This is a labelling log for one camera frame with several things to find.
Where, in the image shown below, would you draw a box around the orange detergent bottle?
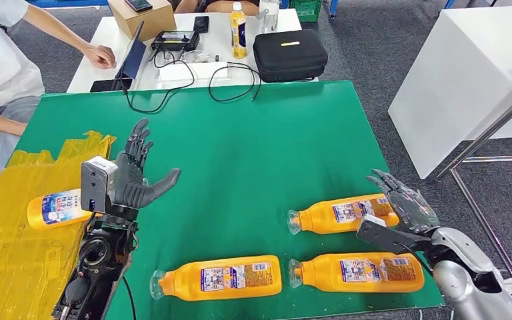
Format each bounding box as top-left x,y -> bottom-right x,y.
27,189 -> 102,231
288,252 -> 425,294
287,193 -> 401,235
149,255 -> 283,302

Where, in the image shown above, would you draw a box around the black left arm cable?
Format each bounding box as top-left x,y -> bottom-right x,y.
121,275 -> 137,320

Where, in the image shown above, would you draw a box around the person's left hand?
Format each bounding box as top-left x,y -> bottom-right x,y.
82,44 -> 117,70

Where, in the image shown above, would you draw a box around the black phone with reflective screen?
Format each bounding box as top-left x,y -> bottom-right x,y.
124,0 -> 154,13

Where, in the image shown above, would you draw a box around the black zip case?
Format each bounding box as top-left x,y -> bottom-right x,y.
253,29 -> 329,83

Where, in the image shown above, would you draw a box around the looped black cable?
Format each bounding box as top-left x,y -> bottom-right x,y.
207,61 -> 262,103

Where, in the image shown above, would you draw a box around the large black phone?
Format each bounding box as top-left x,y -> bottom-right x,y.
89,77 -> 133,93

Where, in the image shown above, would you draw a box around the dark blue tablet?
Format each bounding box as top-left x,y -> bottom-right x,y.
111,19 -> 147,91

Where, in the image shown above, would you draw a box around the yellow tape patch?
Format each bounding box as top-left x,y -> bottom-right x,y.
0,130 -> 118,320

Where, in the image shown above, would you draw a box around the clear water tumbler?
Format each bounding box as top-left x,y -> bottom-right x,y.
256,0 -> 280,35

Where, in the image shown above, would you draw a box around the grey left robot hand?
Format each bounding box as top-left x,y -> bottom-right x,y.
113,118 -> 182,211

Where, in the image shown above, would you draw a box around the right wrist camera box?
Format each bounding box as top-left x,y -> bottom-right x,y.
356,214 -> 431,256

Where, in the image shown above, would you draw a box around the yellow drink bottle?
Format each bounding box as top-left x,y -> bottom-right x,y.
229,1 -> 247,59

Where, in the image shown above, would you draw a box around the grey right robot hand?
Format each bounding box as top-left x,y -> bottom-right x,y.
366,169 -> 441,235

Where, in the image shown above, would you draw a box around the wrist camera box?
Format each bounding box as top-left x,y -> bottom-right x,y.
356,214 -> 431,256
80,156 -> 119,214

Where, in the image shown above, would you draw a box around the green plastic crate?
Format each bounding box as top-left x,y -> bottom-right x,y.
287,0 -> 322,23

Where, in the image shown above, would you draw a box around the white cabinet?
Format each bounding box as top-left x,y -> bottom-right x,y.
387,5 -> 512,180

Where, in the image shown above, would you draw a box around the clear glasses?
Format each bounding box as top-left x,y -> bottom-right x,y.
175,49 -> 217,64

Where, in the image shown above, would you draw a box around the cardboard box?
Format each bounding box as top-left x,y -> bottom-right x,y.
107,0 -> 177,43

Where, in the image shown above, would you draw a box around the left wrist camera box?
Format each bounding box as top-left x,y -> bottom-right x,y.
80,156 -> 119,214

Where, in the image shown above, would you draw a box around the long black cable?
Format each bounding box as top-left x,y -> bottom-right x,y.
121,47 -> 195,115

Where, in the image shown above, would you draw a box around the blue metal bar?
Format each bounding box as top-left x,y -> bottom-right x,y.
26,0 -> 109,8

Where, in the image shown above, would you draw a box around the black controller with screen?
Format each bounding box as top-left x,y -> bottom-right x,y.
151,30 -> 200,51

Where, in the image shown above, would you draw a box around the white desk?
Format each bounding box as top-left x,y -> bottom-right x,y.
67,7 -> 319,94

